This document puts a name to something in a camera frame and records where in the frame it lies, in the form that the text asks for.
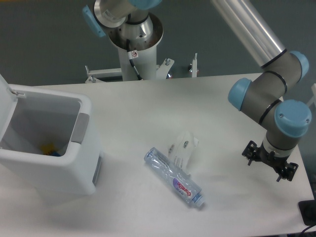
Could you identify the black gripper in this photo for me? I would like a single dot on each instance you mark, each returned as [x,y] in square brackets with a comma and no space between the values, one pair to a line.
[285,171]

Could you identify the clear plastic water bottle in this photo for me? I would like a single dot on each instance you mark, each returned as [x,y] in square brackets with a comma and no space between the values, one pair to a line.
[175,178]

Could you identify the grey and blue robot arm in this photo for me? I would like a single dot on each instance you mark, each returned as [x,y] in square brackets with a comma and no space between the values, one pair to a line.
[285,121]

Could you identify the yellow and blue trash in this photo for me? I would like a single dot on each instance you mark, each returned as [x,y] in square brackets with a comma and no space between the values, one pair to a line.
[50,150]

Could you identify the white trash can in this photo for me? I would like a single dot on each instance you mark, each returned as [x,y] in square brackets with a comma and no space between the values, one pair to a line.
[31,117]

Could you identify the black device at edge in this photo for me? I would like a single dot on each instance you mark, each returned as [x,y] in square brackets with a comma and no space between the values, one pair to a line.
[308,211]

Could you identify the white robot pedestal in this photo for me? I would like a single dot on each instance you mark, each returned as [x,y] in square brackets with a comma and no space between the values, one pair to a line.
[141,36]

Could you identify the white pedestal base frame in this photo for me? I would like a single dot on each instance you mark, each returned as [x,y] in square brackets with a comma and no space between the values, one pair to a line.
[134,66]

